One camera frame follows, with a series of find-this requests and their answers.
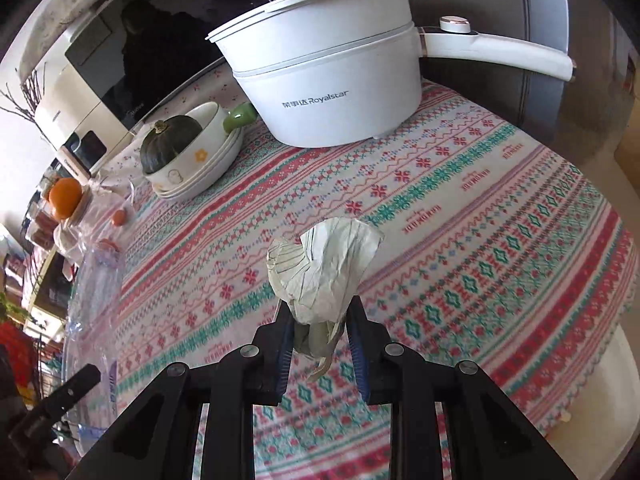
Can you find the jar with red contents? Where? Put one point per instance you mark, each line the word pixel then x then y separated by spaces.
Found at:
pixel 41 227

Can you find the black-fronted microwave oven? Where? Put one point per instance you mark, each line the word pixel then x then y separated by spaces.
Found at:
pixel 150 50

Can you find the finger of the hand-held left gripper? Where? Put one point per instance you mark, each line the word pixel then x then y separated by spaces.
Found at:
pixel 75 385

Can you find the floral appliance cover cloth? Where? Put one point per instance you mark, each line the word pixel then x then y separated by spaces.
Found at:
pixel 60 15

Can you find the clear plastic bottle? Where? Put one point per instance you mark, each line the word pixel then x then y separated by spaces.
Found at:
pixel 95 285

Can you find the grey refrigerator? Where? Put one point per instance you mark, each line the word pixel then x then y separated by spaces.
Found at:
pixel 500 0

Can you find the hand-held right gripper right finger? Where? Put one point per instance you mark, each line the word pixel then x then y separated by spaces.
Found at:
pixel 357 355

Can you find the wooden shelf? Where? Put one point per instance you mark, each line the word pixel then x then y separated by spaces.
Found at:
pixel 42 300

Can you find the dried branches in vase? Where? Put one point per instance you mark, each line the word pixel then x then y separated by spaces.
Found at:
pixel 30 110

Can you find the white electric cooking pot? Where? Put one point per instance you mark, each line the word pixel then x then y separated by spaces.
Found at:
pixel 325 85

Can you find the pale paper wrapper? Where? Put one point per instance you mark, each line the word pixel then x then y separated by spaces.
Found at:
pixel 320 270

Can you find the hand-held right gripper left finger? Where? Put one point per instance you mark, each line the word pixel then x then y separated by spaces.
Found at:
pixel 286 355

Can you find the dark green squash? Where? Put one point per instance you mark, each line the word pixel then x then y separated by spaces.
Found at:
pixel 165 145

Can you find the white air fryer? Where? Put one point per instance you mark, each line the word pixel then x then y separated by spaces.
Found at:
pixel 65 105

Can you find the large orange tangerine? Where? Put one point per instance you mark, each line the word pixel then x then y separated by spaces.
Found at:
pixel 65 197

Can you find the glass jar with wooden lid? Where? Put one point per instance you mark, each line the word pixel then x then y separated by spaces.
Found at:
pixel 85 230

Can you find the red net bag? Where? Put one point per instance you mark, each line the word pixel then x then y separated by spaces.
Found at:
pixel 15 350

